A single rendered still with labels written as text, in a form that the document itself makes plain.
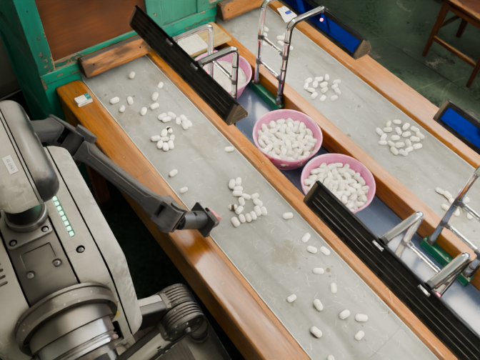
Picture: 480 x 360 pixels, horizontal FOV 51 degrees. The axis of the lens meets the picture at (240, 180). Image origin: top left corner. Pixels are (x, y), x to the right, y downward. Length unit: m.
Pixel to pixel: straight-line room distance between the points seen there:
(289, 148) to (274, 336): 0.74
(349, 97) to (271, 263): 0.86
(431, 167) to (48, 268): 1.52
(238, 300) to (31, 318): 0.84
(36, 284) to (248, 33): 1.81
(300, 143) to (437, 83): 1.80
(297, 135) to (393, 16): 2.22
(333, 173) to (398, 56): 1.94
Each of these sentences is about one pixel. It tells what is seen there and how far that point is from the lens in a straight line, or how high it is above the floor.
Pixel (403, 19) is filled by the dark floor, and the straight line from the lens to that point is 4.09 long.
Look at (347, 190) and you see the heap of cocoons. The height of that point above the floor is 0.73.
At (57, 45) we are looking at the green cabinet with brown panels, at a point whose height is 0.94.
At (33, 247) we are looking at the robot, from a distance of 0.92.
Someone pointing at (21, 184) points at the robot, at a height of 1.64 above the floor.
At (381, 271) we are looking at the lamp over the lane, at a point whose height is 1.07.
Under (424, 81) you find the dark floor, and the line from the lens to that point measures 3.60.
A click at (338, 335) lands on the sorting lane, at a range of 1.60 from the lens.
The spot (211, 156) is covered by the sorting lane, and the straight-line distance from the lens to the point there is 1.91.
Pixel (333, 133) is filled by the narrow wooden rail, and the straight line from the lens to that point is 2.00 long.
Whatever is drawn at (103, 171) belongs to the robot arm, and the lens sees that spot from 1.56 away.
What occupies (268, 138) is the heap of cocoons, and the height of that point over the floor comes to 0.73.
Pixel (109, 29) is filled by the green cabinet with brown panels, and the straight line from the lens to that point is 2.20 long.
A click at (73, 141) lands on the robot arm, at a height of 1.04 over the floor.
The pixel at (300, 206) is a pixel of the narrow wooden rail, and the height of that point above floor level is 0.76.
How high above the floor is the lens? 2.20
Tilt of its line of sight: 53 degrees down
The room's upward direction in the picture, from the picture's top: 4 degrees clockwise
